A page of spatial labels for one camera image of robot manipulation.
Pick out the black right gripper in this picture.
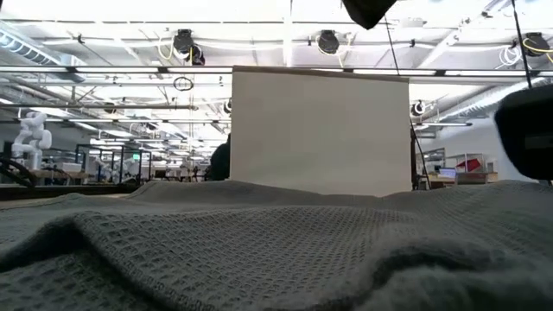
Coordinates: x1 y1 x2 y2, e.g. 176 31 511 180
494 84 553 181

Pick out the dark grey towel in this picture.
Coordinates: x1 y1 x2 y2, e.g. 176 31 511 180
0 179 553 311

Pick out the red object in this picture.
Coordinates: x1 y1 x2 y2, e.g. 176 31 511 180
455 157 483 173

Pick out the beige fabric storage box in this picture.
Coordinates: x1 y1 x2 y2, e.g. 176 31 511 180
230 65 412 198

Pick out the person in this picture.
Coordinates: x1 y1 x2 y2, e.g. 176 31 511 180
208 132 232 182

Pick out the silver ventilation duct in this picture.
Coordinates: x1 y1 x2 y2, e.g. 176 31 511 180
0 32 61 66
431 77 545 124

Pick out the black yellow cable reel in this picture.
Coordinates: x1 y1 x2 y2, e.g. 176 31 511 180
522 32 553 60
171 28 207 67
317 29 342 56

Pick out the black hanging cable loop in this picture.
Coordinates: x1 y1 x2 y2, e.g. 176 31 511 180
173 76 195 92

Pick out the black curved cable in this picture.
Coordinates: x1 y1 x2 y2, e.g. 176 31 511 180
0 156 38 188

